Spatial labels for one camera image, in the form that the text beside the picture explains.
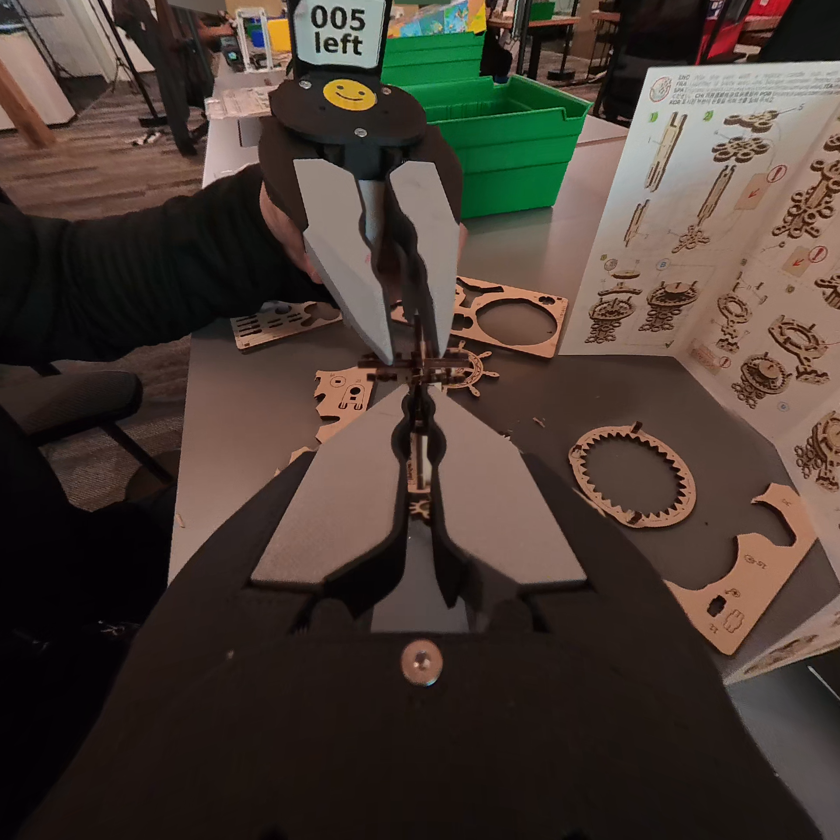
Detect person's left hand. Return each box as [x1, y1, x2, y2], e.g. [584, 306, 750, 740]
[259, 184, 324, 284]

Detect person's dark clothing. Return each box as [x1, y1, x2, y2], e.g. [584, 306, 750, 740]
[0, 486, 172, 840]

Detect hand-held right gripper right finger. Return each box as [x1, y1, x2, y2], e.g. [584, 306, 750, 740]
[427, 387, 588, 610]

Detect folded instruction booklet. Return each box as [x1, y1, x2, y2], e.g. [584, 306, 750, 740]
[558, 62, 840, 686]

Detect colourful boxes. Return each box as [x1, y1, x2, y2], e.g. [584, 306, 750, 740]
[387, 0, 488, 37]

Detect large green plastic bin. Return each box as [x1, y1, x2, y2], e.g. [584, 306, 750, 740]
[420, 73, 592, 221]

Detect wooden ring gear inner teeth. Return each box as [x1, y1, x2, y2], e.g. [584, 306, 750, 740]
[567, 420, 698, 530]

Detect large curved wooden offcut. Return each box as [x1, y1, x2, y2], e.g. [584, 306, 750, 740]
[663, 482, 819, 657]

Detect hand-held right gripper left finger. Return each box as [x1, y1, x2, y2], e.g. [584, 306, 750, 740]
[251, 384, 413, 619]

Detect person's left forearm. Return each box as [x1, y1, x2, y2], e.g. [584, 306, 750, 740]
[0, 164, 342, 365]

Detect wooden table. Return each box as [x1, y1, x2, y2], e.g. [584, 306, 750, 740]
[489, 13, 581, 83]

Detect wooden post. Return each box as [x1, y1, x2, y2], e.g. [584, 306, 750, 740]
[0, 59, 56, 148]

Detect wooden ship wheel part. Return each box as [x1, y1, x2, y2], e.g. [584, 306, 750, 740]
[441, 340, 501, 399]

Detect clear plastic bag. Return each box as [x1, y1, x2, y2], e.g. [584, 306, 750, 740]
[206, 88, 277, 122]

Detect wooden sheet with small cutouts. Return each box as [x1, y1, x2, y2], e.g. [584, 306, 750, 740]
[231, 301, 344, 353]

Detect wooden sheet with round hole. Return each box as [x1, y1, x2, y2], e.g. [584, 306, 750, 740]
[390, 276, 569, 361]

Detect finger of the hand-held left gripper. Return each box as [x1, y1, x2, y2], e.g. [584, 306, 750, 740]
[387, 161, 462, 361]
[292, 157, 396, 366]

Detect black office chair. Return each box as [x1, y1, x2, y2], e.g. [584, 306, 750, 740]
[0, 367, 175, 487]

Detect wooden model axle assembly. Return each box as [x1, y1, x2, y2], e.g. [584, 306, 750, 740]
[357, 315, 470, 493]

